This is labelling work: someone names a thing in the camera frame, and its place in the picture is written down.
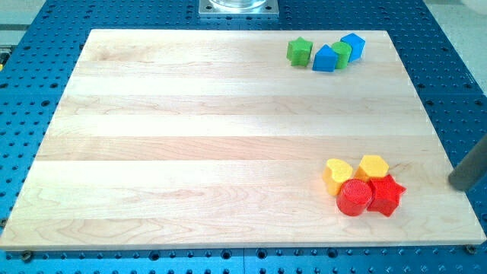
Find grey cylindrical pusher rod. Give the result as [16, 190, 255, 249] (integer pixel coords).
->
[448, 135, 486, 191]

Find red cylinder block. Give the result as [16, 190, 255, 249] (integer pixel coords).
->
[336, 179, 373, 216]

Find red star block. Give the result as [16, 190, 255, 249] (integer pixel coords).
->
[367, 174, 406, 217]

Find green star block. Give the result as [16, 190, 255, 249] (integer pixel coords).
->
[286, 37, 313, 67]

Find yellow hexagon block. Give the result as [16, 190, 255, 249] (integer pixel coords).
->
[353, 155, 389, 183]

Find yellow heart block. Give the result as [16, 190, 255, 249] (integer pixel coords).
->
[322, 158, 353, 196]

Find blue cube block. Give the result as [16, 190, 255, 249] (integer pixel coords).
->
[340, 33, 365, 62]

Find green cylinder block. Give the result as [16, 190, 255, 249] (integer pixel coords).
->
[332, 41, 352, 69]

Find blue pentagon block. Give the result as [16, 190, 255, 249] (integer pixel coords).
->
[312, 44, 338, 72]

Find wooden board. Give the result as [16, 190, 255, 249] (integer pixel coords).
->
[1, 29, 485, 251]

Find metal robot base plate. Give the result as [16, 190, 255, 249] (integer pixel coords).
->
[198, 0, 279, 18]

